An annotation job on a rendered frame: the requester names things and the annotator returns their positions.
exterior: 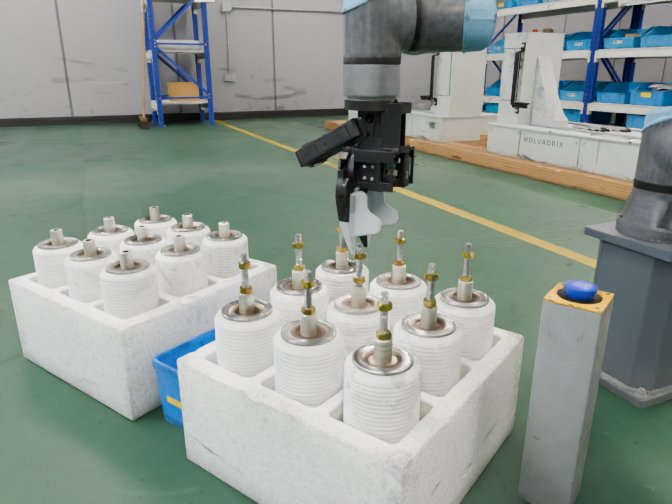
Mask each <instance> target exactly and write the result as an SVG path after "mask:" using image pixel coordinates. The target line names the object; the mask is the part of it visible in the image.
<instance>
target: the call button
mask: <svg viewBox="0 0 672 504"><path fill-rule="evenodd" d="M563 289H564V291H566V295H567V296H569V297H571V298H573V299H577V300H591V299H592V298H593V296H595V295H597V292H598V287H597V286H596V285H595V284H593V283H591V282H589V281H585V280H576V279H574V280H568V281H566V282H564V286H563Z"/></svg>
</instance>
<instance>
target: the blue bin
mask: <svg viewBox="0 0 672 504"><path fill-rule="evenodd" d="M215 340H216V335H215V327H214V328H212V329H210V330H208V331H206V332H204V333H202V334H200V335H198V336H195V337H193V338H191V339H189V340H187V341H185V342H183V343H181V344H179V345H176V346H174V347H172V348H170V349H168V350H166V351H164V352H162V353H159V354H157V355H156V356H154V357H153V359H152V364H153V368H154V369H156V374H157V380H158V385H159V391H160V396H161V402H162V408H163V413H164V418H165V420H167V421H168V422H170V423H172V424H174V425H175V426H177V427H179V428H181V429H182V430H184V424H183V415H182V405H181V396H180V386H179V376H178V367H177V359H179V358H181V357H183V356H185V355H187V354H189V353H192V352H196V351H197V349H199V348H201V347H203V346H205V345H207V344H209V343H211V342H213V341H215Z"/></svg>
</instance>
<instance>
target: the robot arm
mask: <svg viewBox="0 0 672 504"><path fill-rule="evenodd" d="M503 1H505V0H344V3H343V9H342V14H343V64H347V65H343V95H344V96H345V97H347V99H344V109H345V110H352V111H358V117H357V118H352V119H350V120H348V121H347V122H345V123H343V124H341V125H340V126H338V127H336V128H335V129H333V130H331V131H329V132H328V133H326V134H324V135H322V136H321V137H319V138H317V139H316V140H312V141H309V142H308V143H306V144H304V145H303V146H301V148H300V149H298V150H297V151H295V154H296V157H297V159H298V161H299V164H300V166H301V167H307V166H309V168H310V167H311V168H312V167H316V166H319V165H321V164H323V163H324V162H326V161H327V159H328V158H330V157H332V156H334V155H336V154H337V153H339V152H341V151H342V153H341V154H340V157H339V166H338V170H337V182H336V192H335V198H336V207H337V214H338V220H339V221H340V226H341V230H342V233H343V235H344V238H345V241H346V243H347V246H348V248H349V251H350V253H351V254H354V255H355V254H356V243H357V240H356V236H359V238H360V240H361V242H362V244H363V245H364V247H369V243H370V239H371V235H372V234H377V233H378V232H379V231H380V230H381V226H384V225H391V224H395V223H396V222H397V221H398V218H399V216H398V212H397V211H396V210H395V209H393V208H392V207H390V206H389V205H387V204H386V203H385V199H384V192H391V193H392V192H393V187H401V188H404V187H406V186H408V184H409V183H410V184H413V173H414V151H415V146H410V145H405V133H406V114H407V113H411V108H412V102H398V99H395V97H398V96H399V95H400V65H398V64H401V52H402V53H404V54H407V55H411V56H418V55H422V54H430V53H442V52H462V53H463V54H465V53H466V52H479V51H482V50H484V49H486V48H487V47H488V45H489V44H490V43H491V41H492V39H493V36H494V33H495V29H496V24H497V5H499V4H500V3H502V2H503ZM348 64H350V65H348ZM357 64H359V65H357ZM365 64H367V65H365ZM371 64H375V65H371ZM392 64H394V65H392ZM641 134H642V136H641V142H640V148H639V153H638V159H637V165H636V171H635V177H634V182H633V188H632V191H631V193H630V195H629V196H628V198H627V200H626V202H625V204H624V205H623V207H622V209H621V211H620V213H619V214H618V216H617V220H616V225H615V229H616V231H618V232H619V233H621V234H623V235H625V236H628V237H631V238H635V239H638V240H643V241H648V242H653V243H660V244H670V245H672V106H669V107H659V108H654V109H652V110H650V111H649V112H648V113H647V115H646V117H645V122H644V126H643V128H642V129H641ZM410 157H411V169H410V175H409V160H410ZM356 187H358V188H359V190H358V191H357V192H355V189H356Z"/></svg>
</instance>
